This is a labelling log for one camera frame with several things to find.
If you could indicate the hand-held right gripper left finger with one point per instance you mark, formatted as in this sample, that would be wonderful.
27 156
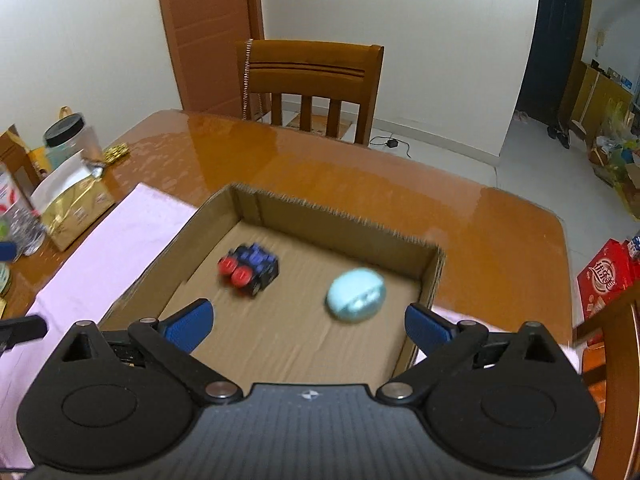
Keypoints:
192 324

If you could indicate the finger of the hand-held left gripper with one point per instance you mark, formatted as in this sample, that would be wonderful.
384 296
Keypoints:
22 329
7 251

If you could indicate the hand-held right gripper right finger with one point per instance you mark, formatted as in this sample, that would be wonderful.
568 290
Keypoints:
425 331

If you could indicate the cardboard box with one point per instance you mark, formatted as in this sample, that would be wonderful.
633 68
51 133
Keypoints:
300 260

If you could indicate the clear water bottle red label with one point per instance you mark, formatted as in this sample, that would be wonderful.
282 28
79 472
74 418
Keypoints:
12 195

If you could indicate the gold tissue pack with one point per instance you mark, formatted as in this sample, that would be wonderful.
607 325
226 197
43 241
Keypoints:
75 210

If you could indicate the light blue round case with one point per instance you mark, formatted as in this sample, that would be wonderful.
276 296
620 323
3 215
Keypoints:
350 291

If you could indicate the pink cloth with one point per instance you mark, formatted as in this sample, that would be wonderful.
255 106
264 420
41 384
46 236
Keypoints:
100 260

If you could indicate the clear jar black lid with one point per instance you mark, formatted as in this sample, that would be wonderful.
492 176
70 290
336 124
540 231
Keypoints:
65 145

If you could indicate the gold wrapped candies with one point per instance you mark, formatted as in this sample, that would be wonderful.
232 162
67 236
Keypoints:
116 153

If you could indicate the red carton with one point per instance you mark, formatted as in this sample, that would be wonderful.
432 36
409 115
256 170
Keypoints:
605 275

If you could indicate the wooden side chair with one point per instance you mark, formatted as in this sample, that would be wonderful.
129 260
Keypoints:
620 340

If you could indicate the black shoes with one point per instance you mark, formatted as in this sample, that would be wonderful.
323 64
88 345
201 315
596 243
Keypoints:
559 136

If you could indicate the pile of floor clutter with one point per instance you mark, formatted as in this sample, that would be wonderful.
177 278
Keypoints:
617 160

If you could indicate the white broom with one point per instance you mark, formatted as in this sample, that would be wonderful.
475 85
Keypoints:
582 115

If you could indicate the wooden slat-back chair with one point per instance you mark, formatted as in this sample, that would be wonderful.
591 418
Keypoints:
310 60

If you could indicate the brown wooden door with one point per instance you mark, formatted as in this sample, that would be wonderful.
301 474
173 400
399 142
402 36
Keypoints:
210 35

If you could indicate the yellow wooden cabinet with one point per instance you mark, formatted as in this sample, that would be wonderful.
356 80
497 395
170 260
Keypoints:
600 90

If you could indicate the dark blue door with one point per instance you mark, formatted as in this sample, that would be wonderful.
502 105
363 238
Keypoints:
555 35

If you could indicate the white wall handset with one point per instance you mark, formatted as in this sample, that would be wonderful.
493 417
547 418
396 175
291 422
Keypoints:
601 42

